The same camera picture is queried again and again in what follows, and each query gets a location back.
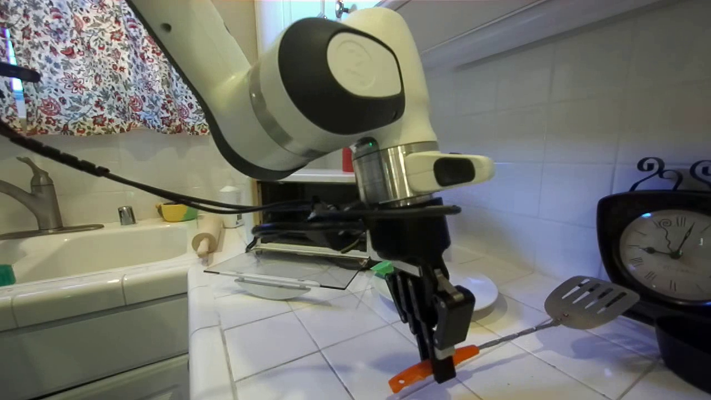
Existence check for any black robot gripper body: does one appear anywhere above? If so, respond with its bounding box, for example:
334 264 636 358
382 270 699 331
367 213 455 290

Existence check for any metal spatula with orange handle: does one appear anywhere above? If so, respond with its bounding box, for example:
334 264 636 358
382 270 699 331
387 275 642 395

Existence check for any white round plate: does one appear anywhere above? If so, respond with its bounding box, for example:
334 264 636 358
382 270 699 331
448 273 502 315

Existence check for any white toaster oven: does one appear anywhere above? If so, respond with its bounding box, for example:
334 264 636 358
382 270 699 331
203 168 379 294

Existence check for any small white bottle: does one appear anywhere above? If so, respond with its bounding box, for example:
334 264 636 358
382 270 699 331
218 184 244 229

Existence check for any wooden rolling pin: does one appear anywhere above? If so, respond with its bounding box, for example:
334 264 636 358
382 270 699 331
188 211 226 262

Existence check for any yellow and green bowl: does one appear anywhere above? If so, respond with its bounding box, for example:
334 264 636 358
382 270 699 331
156 201 203 225

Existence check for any black pan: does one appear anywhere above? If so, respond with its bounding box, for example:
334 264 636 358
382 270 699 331
624 299 711 395

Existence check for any white ceramic sink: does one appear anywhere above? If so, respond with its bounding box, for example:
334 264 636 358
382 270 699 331
0 221 195 400

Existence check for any silver sink faucet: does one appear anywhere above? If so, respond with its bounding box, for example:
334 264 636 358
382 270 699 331
0 154 106 240

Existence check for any floral curtain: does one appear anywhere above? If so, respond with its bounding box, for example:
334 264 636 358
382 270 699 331
0 0 211 138

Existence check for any black bar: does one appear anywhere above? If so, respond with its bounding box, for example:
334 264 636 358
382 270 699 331
0 61 43 85

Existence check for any white wall cabinet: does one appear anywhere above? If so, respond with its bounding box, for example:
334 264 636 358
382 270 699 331
397 0 711 75

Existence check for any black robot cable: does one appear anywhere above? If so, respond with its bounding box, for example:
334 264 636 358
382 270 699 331
0 120 374 218

